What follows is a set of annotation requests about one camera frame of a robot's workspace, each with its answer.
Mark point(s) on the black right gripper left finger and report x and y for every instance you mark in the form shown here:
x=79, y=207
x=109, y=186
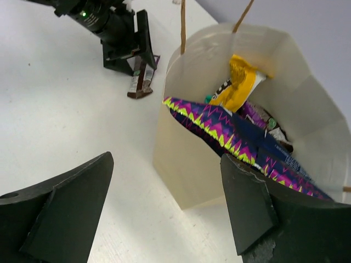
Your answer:
x=56, y=220

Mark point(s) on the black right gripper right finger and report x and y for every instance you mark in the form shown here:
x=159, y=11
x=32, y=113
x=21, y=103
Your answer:
x=273, y=223

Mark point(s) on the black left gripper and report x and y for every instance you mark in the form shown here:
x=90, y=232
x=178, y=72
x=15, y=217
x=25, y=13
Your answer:
x=113, y=24

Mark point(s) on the brown chocolate bar wrapper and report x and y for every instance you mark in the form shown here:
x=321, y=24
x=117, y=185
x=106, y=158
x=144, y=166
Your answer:
x=143, y=74

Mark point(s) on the dark purple nut snack bag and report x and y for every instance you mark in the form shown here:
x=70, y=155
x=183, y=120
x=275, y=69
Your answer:
x=227, y=132

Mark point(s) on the brown Hershey's chocolate bar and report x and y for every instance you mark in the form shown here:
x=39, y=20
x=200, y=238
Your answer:
x=263, y=119

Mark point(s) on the yellow M&M's packet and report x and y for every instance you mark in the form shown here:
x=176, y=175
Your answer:
x=244, y=79

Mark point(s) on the teal Fox's candy bag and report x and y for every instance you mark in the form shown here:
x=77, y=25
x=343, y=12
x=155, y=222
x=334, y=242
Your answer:
x=208, y=98

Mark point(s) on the beige paper bag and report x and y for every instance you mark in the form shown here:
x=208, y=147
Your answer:
x=313, y=122

